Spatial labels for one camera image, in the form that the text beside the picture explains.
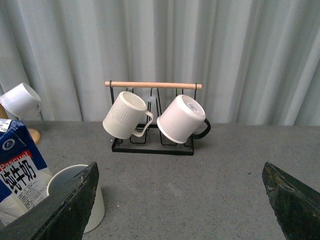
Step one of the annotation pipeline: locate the cream ribbed hanging mug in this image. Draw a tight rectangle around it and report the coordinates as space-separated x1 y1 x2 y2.
102 91 154 140

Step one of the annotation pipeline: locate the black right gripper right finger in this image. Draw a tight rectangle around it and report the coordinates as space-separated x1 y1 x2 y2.
262 162 320 240

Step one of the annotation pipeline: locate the white mug black handle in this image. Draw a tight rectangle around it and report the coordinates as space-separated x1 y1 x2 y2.
156 94 211 144

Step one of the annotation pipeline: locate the blue white milk carton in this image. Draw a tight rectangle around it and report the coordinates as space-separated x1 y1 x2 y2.
0 118 53 226

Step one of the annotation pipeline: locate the black wire mug rack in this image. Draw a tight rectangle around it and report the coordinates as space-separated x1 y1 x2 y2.
105 80 203 156

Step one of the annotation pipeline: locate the white mug on tree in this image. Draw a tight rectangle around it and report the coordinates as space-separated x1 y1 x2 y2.
0 83 42 119

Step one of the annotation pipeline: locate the wooden mug tree stand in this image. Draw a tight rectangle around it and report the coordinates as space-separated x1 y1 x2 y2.
0 105 41 145

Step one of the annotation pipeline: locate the cream ribbed mug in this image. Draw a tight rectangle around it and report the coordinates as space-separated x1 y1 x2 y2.
46 164 105 234
102 91 154 140

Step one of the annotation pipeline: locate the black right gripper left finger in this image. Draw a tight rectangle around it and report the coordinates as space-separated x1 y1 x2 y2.
0 162 99 240

